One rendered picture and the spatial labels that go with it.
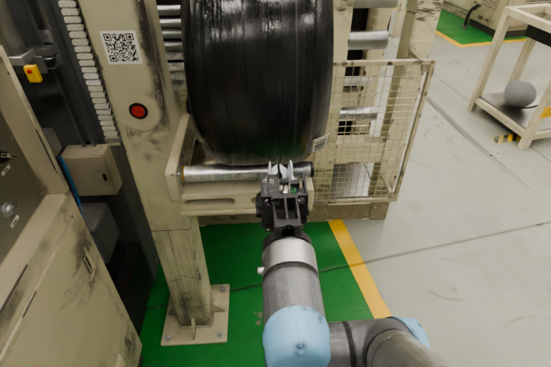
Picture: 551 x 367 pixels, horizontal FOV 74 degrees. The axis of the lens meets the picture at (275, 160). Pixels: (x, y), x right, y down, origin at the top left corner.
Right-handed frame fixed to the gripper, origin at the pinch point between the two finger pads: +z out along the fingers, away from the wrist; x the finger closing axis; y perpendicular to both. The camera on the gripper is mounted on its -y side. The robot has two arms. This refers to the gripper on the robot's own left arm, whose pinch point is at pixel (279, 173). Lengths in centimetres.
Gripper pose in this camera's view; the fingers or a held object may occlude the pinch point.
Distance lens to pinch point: 69.3
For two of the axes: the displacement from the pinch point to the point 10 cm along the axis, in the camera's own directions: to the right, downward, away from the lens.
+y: 0.0, -7.9, -6.2
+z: -0.6, -6.2, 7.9
